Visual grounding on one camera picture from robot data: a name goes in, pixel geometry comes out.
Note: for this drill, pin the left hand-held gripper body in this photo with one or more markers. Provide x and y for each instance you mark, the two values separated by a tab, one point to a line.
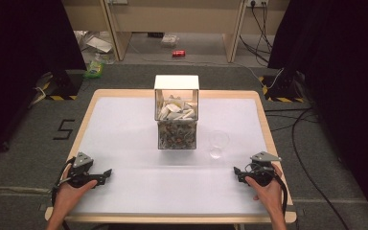
82	166

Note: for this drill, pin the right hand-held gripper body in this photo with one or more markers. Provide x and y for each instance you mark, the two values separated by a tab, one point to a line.
262	171

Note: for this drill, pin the person's right hand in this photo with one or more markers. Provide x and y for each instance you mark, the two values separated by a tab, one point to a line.
268	195

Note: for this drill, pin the person's left hand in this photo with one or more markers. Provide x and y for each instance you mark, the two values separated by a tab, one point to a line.
68	199

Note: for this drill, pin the clear glass cup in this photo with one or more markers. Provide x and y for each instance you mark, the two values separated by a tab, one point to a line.
218	142

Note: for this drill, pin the white table mat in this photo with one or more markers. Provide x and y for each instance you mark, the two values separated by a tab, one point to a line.
172	179

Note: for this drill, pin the black stand base striped tape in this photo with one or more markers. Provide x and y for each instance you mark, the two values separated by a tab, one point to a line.
282	89
62	84

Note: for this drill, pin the clear box with white lid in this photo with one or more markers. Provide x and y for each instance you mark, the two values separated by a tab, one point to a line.
176	111

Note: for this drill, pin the pile of white sachets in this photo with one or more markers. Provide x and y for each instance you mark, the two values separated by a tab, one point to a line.
176	110

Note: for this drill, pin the green wipes packet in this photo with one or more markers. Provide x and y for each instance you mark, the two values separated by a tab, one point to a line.
94	69

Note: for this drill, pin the black curtain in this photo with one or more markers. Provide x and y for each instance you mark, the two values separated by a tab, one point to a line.
341	96
22	70

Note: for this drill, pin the crumpled clear plastic bag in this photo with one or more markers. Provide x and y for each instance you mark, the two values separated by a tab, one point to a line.
91	41

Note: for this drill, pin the red drink can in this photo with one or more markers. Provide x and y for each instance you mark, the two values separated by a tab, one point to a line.
178	53

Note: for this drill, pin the small clear plastic box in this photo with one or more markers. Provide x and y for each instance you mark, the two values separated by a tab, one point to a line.
169	41

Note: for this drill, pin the beige wooden desk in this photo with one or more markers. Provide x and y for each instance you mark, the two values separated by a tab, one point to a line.
179	19

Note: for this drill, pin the white wall socket strip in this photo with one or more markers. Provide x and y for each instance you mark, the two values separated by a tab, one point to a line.
257	3

